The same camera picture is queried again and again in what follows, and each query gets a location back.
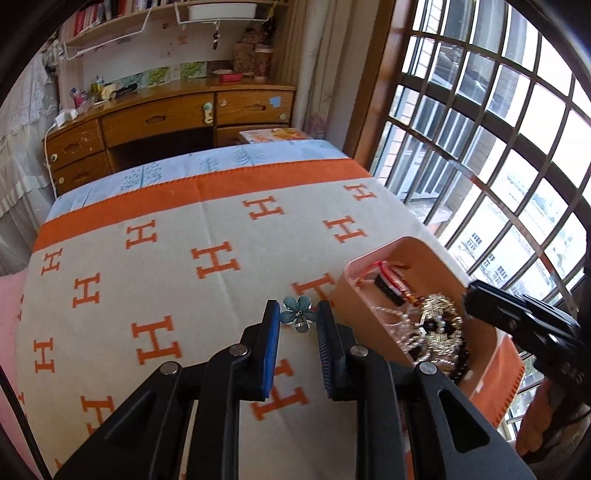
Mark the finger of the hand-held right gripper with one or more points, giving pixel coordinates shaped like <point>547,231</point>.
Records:
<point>503,318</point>
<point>521,302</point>

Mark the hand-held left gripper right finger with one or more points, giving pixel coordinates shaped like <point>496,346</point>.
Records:
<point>323,350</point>

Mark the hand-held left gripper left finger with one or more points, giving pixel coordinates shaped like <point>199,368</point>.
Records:
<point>272,350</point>

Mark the teal flower brooch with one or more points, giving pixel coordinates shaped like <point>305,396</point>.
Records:
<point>298,314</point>

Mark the pink box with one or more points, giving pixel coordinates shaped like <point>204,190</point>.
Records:
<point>461,272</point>

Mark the gold rhinestone hair comb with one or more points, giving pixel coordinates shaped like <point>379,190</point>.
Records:
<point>438,307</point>

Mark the person's right hand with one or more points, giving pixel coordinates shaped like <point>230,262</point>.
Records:
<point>542,415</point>

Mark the orange and beige patterned blanket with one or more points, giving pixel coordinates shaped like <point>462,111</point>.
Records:
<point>161,277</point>

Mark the metal window grille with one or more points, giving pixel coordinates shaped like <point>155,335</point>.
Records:
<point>508,138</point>

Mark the light blue printed sheet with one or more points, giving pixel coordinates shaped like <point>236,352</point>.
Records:
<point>207,164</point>

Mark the orange magazine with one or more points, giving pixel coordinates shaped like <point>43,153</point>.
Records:
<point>277,135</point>

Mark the green and white hook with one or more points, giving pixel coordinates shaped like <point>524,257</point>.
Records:
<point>208,113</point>

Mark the wooden desk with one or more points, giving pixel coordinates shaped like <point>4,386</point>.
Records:
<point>157,121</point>

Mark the small red box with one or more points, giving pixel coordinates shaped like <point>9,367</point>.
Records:
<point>230,78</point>

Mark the beige curtain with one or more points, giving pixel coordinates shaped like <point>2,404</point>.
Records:
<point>318,60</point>

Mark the strip of green pictures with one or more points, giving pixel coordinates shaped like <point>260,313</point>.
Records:
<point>157,76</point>

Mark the black flashlight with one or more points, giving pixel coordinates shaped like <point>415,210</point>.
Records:
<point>124,90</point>

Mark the white charger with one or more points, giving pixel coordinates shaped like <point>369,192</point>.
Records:
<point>65,117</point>

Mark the hanging keys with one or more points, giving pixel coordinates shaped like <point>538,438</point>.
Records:
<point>215,39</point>

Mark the pink pen cup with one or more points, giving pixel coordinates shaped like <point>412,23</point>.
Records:
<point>79,99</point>

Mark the white lace cover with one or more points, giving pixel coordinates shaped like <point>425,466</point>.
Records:
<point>21,152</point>

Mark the white plastic basket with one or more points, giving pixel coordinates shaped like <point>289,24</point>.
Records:
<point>221,11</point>

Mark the wooden bookshelf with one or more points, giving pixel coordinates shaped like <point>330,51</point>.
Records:
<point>115,23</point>

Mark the row of books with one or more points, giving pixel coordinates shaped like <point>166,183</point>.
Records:
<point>106,13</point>

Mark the wooden window frame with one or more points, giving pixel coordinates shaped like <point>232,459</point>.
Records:
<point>374,92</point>

